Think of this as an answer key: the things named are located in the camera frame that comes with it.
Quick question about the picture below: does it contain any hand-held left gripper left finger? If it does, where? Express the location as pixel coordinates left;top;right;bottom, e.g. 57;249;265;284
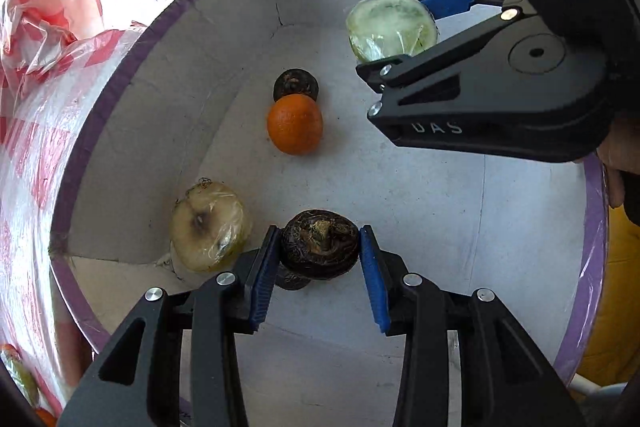
57;226;281;427

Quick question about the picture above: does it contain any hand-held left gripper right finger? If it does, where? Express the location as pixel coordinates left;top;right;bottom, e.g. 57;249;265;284
359;225;576;427

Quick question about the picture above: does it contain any dark wrinkled round fruit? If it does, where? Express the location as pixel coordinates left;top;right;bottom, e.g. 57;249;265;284
272;264;313;292

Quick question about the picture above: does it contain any plastic-wrapped green melon half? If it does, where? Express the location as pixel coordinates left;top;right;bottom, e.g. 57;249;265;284
346;0;440;64

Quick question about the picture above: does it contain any plastic-wrapped yellow melon half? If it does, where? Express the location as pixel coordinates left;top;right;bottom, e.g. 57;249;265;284
169;179;251;273

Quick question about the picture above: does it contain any round box purple rim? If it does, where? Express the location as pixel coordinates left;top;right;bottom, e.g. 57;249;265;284
49;0;611;388

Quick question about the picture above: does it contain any small dark wrinkled fruit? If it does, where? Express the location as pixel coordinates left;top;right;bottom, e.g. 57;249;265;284
273;68;320;104

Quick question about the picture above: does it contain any large orange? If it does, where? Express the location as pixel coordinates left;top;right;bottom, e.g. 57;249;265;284
266;94;324;156

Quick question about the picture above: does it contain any person's right hand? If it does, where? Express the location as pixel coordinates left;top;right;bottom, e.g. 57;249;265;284
575;142;628;210

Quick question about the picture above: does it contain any yellow cloth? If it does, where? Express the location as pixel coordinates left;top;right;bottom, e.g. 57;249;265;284
577;207;640;388

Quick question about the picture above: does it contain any white pipe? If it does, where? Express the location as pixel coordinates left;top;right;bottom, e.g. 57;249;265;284
570;372;631;398

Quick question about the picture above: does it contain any plastic-wrapped green fruit piece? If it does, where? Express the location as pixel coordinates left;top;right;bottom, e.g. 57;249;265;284
0;343;41;408

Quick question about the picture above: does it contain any red checkered plastic tablecloth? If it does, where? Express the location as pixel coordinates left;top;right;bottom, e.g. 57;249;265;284
0;0;151;413

